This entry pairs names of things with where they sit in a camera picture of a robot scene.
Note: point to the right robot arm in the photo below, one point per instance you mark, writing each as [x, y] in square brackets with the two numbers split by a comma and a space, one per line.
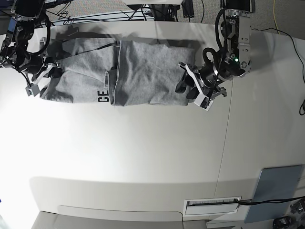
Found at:
[28, 14]

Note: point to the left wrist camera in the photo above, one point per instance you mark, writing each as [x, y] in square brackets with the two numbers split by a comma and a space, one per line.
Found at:
[203, 101]

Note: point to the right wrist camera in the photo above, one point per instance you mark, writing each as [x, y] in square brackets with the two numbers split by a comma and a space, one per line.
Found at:
[32, 90]

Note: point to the black device bottom right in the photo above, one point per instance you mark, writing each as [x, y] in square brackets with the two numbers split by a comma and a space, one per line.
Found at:
[283, 222]

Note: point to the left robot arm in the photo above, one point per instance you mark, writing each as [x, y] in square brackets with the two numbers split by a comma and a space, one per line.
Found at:
[232, 31]

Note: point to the blue-grey board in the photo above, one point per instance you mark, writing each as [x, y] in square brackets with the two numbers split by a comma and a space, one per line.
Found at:
[273, 183]

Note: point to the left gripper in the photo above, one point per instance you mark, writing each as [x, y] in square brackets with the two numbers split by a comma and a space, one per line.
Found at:
[211, 82]

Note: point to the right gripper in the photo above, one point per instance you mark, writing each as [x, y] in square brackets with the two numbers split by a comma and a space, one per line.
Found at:
[36, 65]

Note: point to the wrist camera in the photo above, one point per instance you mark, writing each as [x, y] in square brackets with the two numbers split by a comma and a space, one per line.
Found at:
[32, 90]
[203, 101]

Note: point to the grey T-shirt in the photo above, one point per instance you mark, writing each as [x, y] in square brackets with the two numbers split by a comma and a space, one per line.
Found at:
[121, 73]

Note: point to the aluminium extrusion profile dark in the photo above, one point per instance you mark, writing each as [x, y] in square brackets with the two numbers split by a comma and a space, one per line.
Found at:
[188, 11]

